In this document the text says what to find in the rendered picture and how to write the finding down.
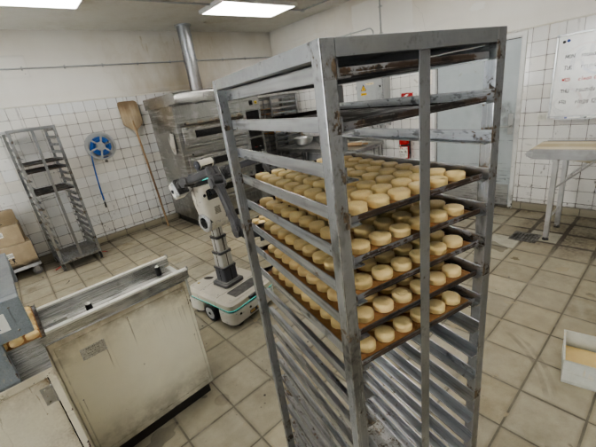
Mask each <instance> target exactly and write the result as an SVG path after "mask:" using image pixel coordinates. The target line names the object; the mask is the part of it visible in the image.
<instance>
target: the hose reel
mask: <svg viewBox="0 0 596 447"><path fill-rule="evenodd" d="M84 148H85V150H86V152H87V153H88V155H89V156H91V159H92V164H93V168H94V171H95V175H96V178H97V181H98V176H97V172H96V169H95V165H94V161H93V158H95V159H98V160H105V162H108V159H110V158H111V157H112V156H114V154H115V152H116V143H115V142H114V139H113V138H112V137H111V136H109V135H108V134H106V133H104V132H94V133H91V134H89V135H88V136H87V137H86V139H85V141H84ZM98 187H99V190H100V192H101V195H102V198H103V201H104V203H105V206H106V208H107V205H106V201H105V199H104V196H103V193H102V191H101V188H100V184H99V181H98Z"/></svg>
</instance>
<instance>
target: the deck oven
mask: <svg viewBox="0 0 596 447"><path fill-rule="evenodd" d="M143 103H144V107H145V110H146V111H148V113H149V116H150V120H151V123H152V126H153V132H154V135H155V138H156V142H157V146H158V148H159V152H160V155H161V161H162V164H163V168H164V171H165V174H166V178H167V180H168V184H169V185H170V184H171V182H172V181H173V180H176V179H178V178H180V177H183V176H188V175H189V174H191V173H194V172H197V169H196V168H195V167H194V166H193V163H194V162H195V161H199V160H200V159H201V158H203V159H206V158H209V157H212V158H214V160H215V165H216V166H217V167H218V168H219V167H220V166H223V165H228V164H229V162H228V157H227V152H226V148H225V143H224V136H223V132H222V127H221V122H220V118H219V113H218V110H217V105H216V97H215V93H214V89H208V90H192V91H183V92H175V93H169V94H166V95H162V96H159V97H156V98H149V99H147V100H143ZM228 105H229V110H230V115H231V119H232V120H253V119H262V116H261V111H260V109H259V108H260V106H259V100H258V96H253V97H248V98H240V99H235V100H229V101H228ZM172 128H173V132H172ZM233 132H234V137H235V141H236V146H237V148H242V149H247V150H252V151H257V152H263V151H266V152H267V149H266V144H265V138H264V133H263V131H262V130H242V129H234V130H233ZM172 133H173V135H174V139H175V144H176V152H177V154H174V153H173V151H172V149H171V146H170V136H169V134H172ZM215 165H214V166H215ZM262 172H266V171H265V170H264V168H263V165H262V163H261V162H257V163H254V164H252V165H249V166H246V167H244V168H242V169H241V173H242V174H243V175H246V176H253V175H255V174H258V173H262ZM244 186H245V191H246V196H247V199H249V200H251V201H254V200H259V199H262V198H265V197H270V196H273V195H271V194H269V193H267V192H264V191H261V190H259V189H257V188H254V187H253V186H251V185H249V184H245V183H244ZM225 189H226V191H227V193H228V195H229V198H230V200H231V203H232V205H233V207H234V209H235V211H236V213H237V215H238V214H239V209H238V204H237V200H236V195H235V191H234V186H233V182H232V179H231V180H230V181H229V182H227V185H226V186H225ZM170 193H171V192H170ZM171 196H172V200H173V203H174V206H175V210H176V212H177V213H178V214H180V217H181V218H182V219H184V220H186V221H188V222H191V223H193V224H197V225H200V224H199V214H198V211H197V209H196V207H195V205H194V203H193V199H192V193H191V192H188V193H187V194H186V195H185V197H183V198H181V199H178V200H175V198H174V196H173V195H172V193H171Z"/></svg>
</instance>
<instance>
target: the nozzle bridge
mask: <svg viewBox="0 0 596 447"><path fill-rule="evenodd" d="M15 282H18V279H17V277H16V275H15V273H14V271H13V268H12V266H11V264H10V262H9V260H8V258H7V256H6V254H5V253H3V254H0V392H2V391H4V390H6V389H8V388H10V387H12V386H14V385H16V384H18V383H20V382H21V378H20V375H19V373H18V371H17V370H16V368H15V366H14V364H13V362H12V361H11V359H10V357H9V355H8V353H7V352H6V350H5V348H4V345H3V344H5V343H6V342H9V341H12V340H14V339H17V338H19V337H20V336H22V335H25V334H27V333H30V332H33V331H34V330H35V329H34V327H33V324H32V322H31V320H30V318H29V316H28V314H27V312H26V310H25V308H24V306H23V304H22V302H21V300H20V298H19V295H18V292H17V289H16V286H15Z"/></svg>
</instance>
